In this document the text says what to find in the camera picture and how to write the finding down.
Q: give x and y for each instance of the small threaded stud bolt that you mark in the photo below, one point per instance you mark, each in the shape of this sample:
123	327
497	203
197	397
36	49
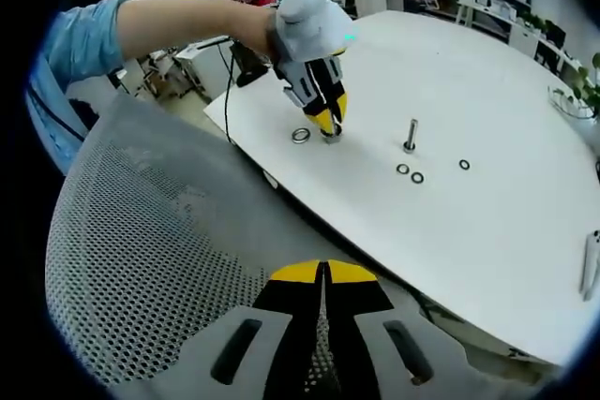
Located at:
411	133

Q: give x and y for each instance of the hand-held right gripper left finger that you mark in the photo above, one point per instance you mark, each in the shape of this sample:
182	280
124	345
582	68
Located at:
281	320

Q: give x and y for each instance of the person's blue shirt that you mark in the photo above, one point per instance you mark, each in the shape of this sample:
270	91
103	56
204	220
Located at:
51	109

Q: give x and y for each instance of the green potted plant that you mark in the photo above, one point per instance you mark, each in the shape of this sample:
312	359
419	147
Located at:
583	86

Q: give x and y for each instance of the grey mesh office chair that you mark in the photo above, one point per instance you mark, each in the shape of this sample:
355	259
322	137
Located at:
164	231

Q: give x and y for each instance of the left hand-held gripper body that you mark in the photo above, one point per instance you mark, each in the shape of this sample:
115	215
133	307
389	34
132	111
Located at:
314	30

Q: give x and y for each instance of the small steel washer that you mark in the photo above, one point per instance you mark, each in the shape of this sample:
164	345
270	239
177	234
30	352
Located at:
398	169
460	164
413	178

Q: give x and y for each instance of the white desk with black legs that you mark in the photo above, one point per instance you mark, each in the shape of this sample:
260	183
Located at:
201	55

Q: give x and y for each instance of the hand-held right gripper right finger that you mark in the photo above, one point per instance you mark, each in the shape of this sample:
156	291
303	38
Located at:
365	320

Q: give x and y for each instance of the white handheld controller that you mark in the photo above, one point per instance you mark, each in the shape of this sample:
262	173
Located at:
589	264

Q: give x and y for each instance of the large threaded stud bolt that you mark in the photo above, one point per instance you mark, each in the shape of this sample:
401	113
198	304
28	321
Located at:
330	140

